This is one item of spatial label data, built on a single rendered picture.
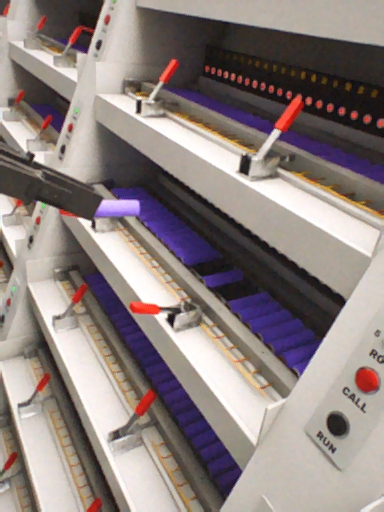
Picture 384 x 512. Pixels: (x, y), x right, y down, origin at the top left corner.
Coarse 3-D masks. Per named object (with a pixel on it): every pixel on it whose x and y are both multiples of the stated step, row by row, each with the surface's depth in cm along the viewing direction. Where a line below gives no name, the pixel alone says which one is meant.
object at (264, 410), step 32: (224, 224) 71; (96, 256) 70; (128, 256) 66; (256, 256) 65; (128, 288) 60; (160, 288) 59; (160, 320) 53; (160, 352) 54; (192, 352) 49; (224, 352) 50; (192, 384) 48; (224, 384) 45; (256, 384) 46; (224, 416) 43; (256, 416) 42; (256, 448) 39
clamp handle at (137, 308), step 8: (136, 304) 48; (144, 304) 49; (152, 304) 50; (184, 304) 51; (136, 312) 48; (144, 312) 48; (152, 312) 49; (160, 312) 50; (168, 312) 50; (176, 312) 51
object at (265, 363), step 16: (96, 192) 81; (128, 224) 71; (144, 240) 66; (160, 256) 62; (176, 272) 59; (192, 288) 56; (208, 304) 53; (224, 320) 51; (240, 336) 49; (256, 352) 47; (240, 368) 46; (256, 368) 47; (272, 368) 45; (272, 384) 45; (288, 384) 43
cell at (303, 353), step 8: (304, 344) 50; (312, 344) 50; (320, 344) 50; (288, 352) 48; (296, 352) 48; (304, 352) 48; (312, 352) 49; (288, 360) 47; (296, 360) 48; (304, 360) 48; (288, 368) 47
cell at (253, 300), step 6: (258, 294) 57; (264, 294) 57; (234, 300) 56; (240, 300) 55; (246, 300) 56; (252, 300) 56; (258, 300) 56; (264, 300) 57; (270, 300) 57; (234, 306) 54; (240, 306) 55; (246, 306) 55; (252, 306) 56
